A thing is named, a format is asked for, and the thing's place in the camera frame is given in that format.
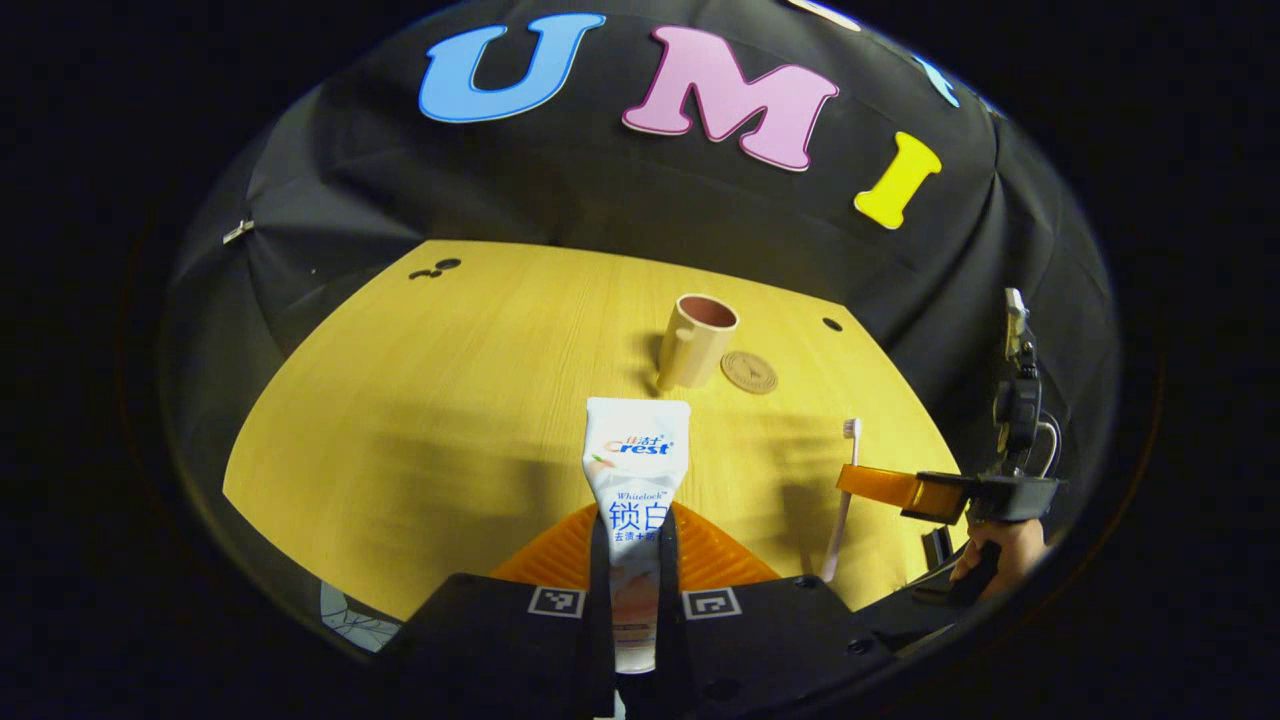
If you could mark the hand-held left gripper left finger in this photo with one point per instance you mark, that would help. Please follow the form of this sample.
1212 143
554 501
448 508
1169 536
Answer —
600 620

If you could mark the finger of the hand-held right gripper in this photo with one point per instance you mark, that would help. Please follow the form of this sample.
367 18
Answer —
890 488

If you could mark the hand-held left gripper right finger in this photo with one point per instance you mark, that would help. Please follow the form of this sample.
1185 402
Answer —
668 620

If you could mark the pink toothbrush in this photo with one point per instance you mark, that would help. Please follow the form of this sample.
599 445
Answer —
845 500

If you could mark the white toothpaste tube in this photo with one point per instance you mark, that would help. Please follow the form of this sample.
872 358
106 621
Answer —
635 470

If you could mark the round cork coaster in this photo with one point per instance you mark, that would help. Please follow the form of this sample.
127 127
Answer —
749 372

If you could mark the beige cup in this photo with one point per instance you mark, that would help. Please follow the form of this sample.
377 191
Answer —
690 350

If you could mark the black backdrop cloth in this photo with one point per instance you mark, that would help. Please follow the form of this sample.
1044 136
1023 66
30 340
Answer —
600 190

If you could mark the small white cloth clip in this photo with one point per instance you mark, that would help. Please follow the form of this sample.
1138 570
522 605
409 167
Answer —
238 231

